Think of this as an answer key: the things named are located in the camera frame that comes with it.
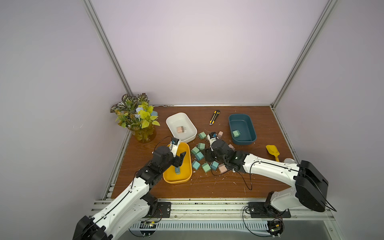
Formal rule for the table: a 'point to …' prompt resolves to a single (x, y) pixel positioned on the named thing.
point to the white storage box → (182, 119)
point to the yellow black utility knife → (214, 117)
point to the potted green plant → (135, 114)
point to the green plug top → (202, 135)
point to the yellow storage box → (186, 170)
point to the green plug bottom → (206, 167)
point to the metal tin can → (290, 160)
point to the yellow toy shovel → (272, 149)
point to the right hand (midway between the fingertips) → (205, 147)
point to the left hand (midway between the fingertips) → (182, 150)
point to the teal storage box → (242, 130)
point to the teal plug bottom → (214, 165)
